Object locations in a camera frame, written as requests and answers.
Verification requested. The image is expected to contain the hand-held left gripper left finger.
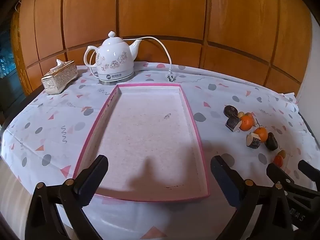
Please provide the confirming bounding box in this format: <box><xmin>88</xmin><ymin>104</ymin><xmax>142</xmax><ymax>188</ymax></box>
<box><xmin>25</xmin><ymin>154</ymin><xmax>109</xmax><ymax>240</ymax></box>

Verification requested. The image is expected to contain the white floral ceramic kettle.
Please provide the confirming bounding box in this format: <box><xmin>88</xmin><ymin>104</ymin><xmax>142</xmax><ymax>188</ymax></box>
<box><xmin>84</xmin><ymin>31</ymin><xmax>142</xmax><ymax>78</ymax></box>

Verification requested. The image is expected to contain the white kettle base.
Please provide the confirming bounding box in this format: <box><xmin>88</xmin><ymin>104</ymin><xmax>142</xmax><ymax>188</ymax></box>
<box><xmin>97</xmin><ymin>71</ymin><xmax>135</xmax><ymax>86</ymax></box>

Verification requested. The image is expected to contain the pink rectangular tray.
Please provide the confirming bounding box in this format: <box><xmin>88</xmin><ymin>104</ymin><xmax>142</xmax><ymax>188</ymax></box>
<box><xmin>72</xmin><ymin>83</ymin><xmax>210</xmax><ymax>202</ymax></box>

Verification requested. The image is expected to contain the white power cable with plug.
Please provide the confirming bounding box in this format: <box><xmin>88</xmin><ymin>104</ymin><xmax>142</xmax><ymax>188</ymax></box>
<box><xmin>135</xmin><ymin>36</ymin><xmax>176</xmax><ymax>82</ymax></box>

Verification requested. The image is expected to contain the white patterned tablecloth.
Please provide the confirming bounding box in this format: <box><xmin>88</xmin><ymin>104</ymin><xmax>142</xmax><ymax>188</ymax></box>
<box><xmin>0</xmin><ymin>61</ymin><xmax>320</xmax><ymax>240</ymax></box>

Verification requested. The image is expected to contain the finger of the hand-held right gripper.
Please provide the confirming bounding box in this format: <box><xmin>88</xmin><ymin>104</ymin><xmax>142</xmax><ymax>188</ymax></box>
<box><xmin>298</xmin><ymin>159</ymin><xmax>320</xmax><ymax>189</ymax></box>
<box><xmin>266</xmin><ymin>163</ymin><xmax>295</xmax><ymax>193</ymax></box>

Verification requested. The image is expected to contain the gold ornate tissue box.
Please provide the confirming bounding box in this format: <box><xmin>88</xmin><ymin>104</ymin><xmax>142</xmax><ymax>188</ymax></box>
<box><xmin>41</xmin><ymin>59</ymin><xmax>78</xmax><ymax>95</ymax></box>

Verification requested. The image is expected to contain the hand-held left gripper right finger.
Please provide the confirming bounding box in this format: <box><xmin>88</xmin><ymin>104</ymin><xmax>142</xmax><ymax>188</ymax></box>
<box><xmin>210</xmin><ymin>155</ymin><xmax>300</xmax><ymax>240</ymax></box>

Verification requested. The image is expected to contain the plain orange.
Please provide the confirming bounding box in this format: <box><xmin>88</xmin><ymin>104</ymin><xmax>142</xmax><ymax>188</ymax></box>
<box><xmin>239</xmin><ymin>115</ymin><xmax>254</xmax><ymax>131</ymax></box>

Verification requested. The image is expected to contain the orange with stem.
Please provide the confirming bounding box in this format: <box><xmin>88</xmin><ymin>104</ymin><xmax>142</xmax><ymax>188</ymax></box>
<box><xmin>254</xmin><ymin>119</ymin><xmax>268</xmax><ymax>143</ymax></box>

